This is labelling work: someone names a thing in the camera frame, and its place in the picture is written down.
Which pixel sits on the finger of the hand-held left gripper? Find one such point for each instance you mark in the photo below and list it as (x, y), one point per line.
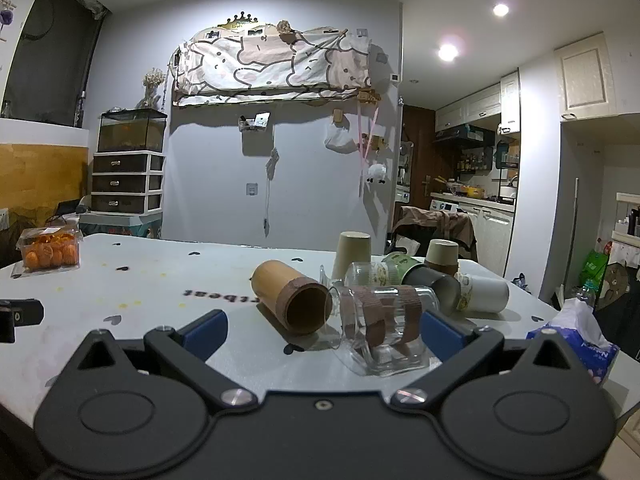
(22, 315)

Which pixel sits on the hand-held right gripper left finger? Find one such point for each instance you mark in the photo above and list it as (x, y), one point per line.
(206, 332)

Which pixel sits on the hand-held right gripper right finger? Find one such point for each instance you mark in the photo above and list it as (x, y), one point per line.
(440, 332)

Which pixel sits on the glass cup with brown sleeve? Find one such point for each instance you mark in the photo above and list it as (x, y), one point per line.
(385, 355)

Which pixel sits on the green patterned grey cup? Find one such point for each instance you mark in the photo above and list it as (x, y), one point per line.
(425, 280)

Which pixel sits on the white printed cup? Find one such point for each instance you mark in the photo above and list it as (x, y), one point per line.
(487, 292)

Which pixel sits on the beige cup with brown sleeve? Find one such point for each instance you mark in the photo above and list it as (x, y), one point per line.
(442, 257)

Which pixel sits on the brown bamboo cup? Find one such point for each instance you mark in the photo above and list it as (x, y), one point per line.
(280, 282)

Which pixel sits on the clear printed glass cup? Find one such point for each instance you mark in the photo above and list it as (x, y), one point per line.
(367, 275)

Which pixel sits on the beige paper cup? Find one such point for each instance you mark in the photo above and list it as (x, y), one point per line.
(352, 255)

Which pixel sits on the clear box of oranges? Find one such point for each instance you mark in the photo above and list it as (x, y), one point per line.
(50, 252)

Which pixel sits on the chair draped with brown cloth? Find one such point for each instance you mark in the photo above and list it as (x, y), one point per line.
(430, 225)

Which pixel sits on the white washing machine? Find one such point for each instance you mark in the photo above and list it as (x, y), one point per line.
(444, 207)

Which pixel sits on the blue tissue pack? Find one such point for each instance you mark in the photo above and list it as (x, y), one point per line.
(575, 345)

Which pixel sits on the yellow pot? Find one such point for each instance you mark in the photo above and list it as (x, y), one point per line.
(474, 192)

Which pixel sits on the clear plastic bottle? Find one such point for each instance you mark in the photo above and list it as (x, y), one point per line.
(586, 292)

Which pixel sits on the green plastic bag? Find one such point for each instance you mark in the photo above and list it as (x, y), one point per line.
(594, 267)

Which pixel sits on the white plastic drawer unit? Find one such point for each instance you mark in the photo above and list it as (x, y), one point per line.
(127, 182)

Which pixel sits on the white plush toy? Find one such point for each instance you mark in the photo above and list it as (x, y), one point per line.
(376, 172)

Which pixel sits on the glass fish tank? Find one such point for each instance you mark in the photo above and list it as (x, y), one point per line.
(131, 132)

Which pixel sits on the white hanging bag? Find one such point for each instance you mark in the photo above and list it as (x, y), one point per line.
(341, 140)

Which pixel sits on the dried flower bunch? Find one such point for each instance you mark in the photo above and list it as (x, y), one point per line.
(153, 82)

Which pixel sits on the dark window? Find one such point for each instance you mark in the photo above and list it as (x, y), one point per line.
(55, 55)

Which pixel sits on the round ceiling light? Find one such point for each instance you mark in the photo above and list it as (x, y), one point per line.
(447, 51)
(500, 9)

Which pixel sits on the wall socket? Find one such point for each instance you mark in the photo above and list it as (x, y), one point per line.
(252, 189)

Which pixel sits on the printed cloth on wall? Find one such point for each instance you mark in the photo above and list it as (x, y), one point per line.
(270, 67)

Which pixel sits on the white wall cabinet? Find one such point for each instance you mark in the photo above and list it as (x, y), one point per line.
(584, 76)

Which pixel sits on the gold crown wall decoration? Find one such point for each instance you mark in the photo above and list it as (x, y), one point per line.
(239, 21)

